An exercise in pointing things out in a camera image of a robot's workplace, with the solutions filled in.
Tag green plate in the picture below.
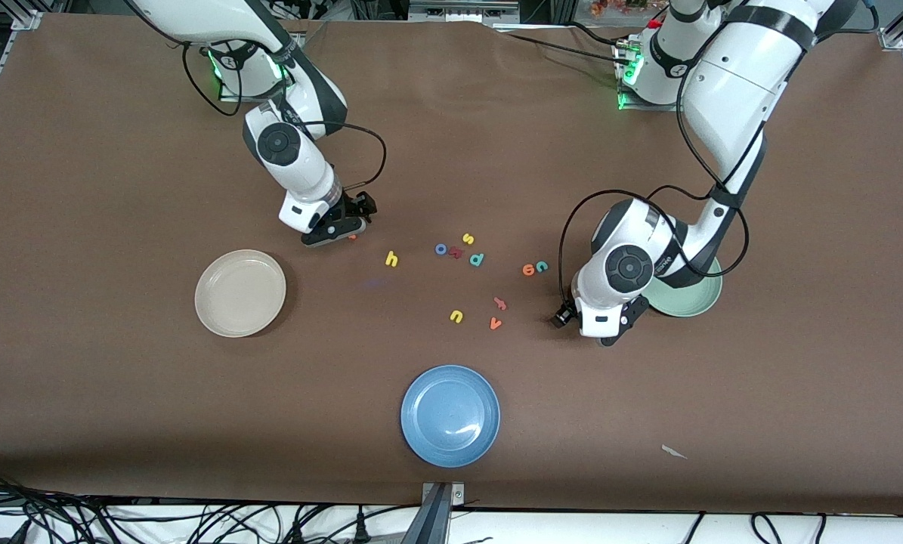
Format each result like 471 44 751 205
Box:
642 257 724 318

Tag beige brown plate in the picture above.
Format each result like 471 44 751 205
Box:
194 249 287 338

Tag blue plate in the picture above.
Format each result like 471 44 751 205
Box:
400 365 501 468

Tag grey metal box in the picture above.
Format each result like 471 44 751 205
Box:
410 0 520 23

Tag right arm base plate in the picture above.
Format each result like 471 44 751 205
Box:
219 45 302 104

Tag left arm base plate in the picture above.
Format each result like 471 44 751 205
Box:
619 45 685 113

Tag metal camera stand bracket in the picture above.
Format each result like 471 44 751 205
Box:
421 482 465 544

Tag black table cable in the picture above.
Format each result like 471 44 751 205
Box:
496 23 637 69

